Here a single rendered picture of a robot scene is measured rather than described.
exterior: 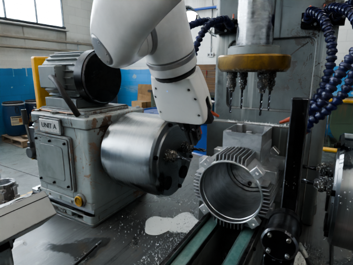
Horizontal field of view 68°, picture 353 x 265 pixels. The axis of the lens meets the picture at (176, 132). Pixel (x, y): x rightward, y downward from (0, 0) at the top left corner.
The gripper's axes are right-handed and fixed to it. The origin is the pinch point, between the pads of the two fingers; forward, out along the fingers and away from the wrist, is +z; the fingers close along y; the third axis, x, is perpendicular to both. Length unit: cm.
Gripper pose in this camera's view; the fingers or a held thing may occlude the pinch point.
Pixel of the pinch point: (193, 134)
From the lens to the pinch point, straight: 55.7
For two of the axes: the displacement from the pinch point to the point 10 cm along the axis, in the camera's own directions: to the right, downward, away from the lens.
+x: 4.4, -6.6, 6.1
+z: 2.5, 7.4, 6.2
